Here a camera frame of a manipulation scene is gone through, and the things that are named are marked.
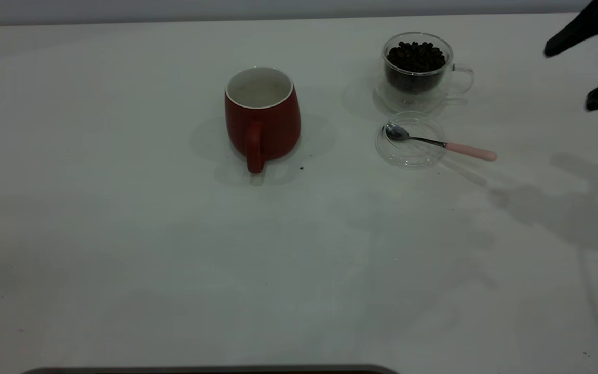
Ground clear glass saucer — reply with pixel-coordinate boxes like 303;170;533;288
375;111;446;169

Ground double-walled glass cup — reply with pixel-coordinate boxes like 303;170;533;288
374;32;474;114

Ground dark coffee beans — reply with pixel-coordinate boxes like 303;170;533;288
386;41;446;95

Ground pink-handled metal spoon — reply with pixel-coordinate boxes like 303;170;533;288
385;122;498;162

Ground red ceramic mug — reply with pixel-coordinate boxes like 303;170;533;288
224;66;302;175

